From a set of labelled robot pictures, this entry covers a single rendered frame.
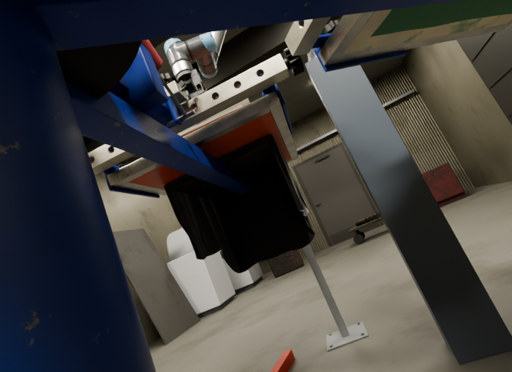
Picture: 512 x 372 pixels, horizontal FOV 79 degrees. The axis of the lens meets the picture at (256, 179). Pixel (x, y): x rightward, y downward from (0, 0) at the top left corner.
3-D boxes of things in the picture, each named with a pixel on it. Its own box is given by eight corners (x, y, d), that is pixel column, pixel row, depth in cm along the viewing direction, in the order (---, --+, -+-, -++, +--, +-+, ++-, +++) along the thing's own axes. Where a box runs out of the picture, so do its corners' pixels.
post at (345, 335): (326, 336, 177) (260, 184, 197) (363, 322, 174) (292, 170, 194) (327, 351, 155) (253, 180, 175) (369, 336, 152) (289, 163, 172)
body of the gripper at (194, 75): (204, 92, 111) (193, 65, 114) (184, 103, 112) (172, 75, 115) (212, 101, 119) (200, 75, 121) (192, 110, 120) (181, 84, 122)
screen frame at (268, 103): (203, 202, 173) (200, 196, 174) (299, 157, 165) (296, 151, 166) (110, 185, 97) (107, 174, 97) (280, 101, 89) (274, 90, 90)
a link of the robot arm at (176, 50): (180, 33, 118) (159, 40, 117) (190, 56, 116) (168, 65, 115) (185, 46, 125) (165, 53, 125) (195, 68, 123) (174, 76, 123)
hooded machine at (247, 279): (236, 290, 683) (210, 222, 717) (267, 277, 663) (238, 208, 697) (220, 300, 606) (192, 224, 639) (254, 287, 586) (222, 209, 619)
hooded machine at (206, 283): (208, 308, 558) (180, 233, 589) (240, 296, 541) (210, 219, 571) (184, 325, 481) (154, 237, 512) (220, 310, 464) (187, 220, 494)
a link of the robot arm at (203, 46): (213, 44, 129) (189, 54, 128) (209, 26, 118) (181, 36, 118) (220, 60, 127) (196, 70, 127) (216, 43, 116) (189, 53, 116)
